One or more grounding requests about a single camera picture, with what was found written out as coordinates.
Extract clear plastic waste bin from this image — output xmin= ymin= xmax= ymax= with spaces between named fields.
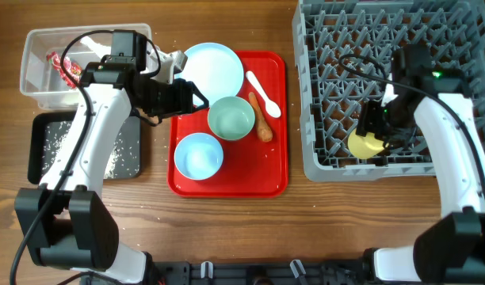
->
xmin=20 ymin=23 xmax=152 ymax=110

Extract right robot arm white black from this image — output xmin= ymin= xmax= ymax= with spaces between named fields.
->
xmin=348 ymin=44 xmax=485 ymax=284

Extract yellow plastic cup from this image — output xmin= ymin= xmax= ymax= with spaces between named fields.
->
xmin=347 ymin=131 xmax=384 ymax=159

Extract red serving tray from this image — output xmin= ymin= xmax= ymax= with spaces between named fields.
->
xmin=166 ymin=51 xmax=288 ymax=198

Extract white plastic spoon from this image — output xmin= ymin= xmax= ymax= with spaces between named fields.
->
xmin=245 ymin=70 xmax=281 ymax=118

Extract small light blue bowl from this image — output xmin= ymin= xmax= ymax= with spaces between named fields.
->
xmin=174 ymin=132 xmax=224 ymax=181

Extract grey dishwasher rack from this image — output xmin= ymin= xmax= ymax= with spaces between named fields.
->
xmin=292 ymin=0 xmax=485 ymax=182

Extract white paper napkin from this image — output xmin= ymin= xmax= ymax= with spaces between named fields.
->
xmin=78 ymin=34 xmax=160 ymax=78

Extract white rice grains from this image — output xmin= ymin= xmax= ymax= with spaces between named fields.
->
xmin=42 ymin=118 xmax=140 ymax=179

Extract large light blue plate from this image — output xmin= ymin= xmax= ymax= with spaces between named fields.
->
xmin=174 ymin=43 xmax=244 ymax=106

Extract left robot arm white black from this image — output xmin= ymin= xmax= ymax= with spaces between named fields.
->
xmin=14 ymin=30 xmax=209 ymax=284

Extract orange carrot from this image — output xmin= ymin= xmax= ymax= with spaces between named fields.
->
xmin=248 ymin=92 xmax=273 ymax=143

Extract green bowl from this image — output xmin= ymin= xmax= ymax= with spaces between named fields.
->
xmin=208 ymin=97 xmax=255 ymax=141

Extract red snack wrapper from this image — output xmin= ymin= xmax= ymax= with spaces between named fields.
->
xmin=46 ymin=51 xmax=82 ymax=89

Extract black waste tray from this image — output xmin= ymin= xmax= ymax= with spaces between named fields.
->
xmin=27 ymin=110 xmax=142 ymax=186

